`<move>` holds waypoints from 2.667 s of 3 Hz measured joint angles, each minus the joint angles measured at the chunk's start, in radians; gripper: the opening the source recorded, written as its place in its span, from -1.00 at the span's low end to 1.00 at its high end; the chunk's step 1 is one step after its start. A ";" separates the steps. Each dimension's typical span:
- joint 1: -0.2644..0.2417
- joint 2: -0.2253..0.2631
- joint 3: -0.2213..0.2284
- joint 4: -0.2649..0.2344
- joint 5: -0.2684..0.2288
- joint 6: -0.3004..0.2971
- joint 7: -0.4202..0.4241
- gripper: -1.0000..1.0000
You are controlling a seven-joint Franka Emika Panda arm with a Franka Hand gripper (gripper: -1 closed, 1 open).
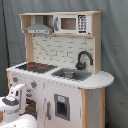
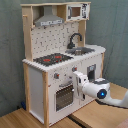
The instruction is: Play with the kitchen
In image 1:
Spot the black toy faucet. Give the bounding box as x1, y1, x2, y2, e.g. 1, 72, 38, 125
75, 51, 93, 70

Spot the white toy microwave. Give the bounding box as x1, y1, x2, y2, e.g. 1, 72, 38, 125
54, 14, 91, 34

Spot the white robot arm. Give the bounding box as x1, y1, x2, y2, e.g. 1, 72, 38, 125
0, 84, 38, 128

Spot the grey range hood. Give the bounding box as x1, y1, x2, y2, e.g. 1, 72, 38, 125
24, 16, 52, 34

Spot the red stove knob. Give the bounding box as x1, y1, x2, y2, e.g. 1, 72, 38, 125
12, 77, 18, 83
31, 81, 37, 88

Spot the red left stove knob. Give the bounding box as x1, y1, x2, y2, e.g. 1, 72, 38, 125
12, 77, 18, 83

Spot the black toy stovetop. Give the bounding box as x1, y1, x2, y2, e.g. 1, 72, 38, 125
18, 62, 55, 73

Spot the white oven door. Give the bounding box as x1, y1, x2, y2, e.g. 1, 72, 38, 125
25, 91, 44, 128

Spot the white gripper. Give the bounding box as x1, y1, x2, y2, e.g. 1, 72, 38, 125
9, 84, 26, 112

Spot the red right stove knob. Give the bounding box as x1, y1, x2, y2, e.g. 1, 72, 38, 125
31, 81, 37, 88

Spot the wooden toy kitchen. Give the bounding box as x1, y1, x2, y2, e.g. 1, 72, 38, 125
7, 11, 114, 128

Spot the white cabinet door with dispenser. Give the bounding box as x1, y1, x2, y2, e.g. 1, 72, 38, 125
45, 82, 82, 128

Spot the grey toy sink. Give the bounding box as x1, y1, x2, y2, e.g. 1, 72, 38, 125
52, 68, 92, 80

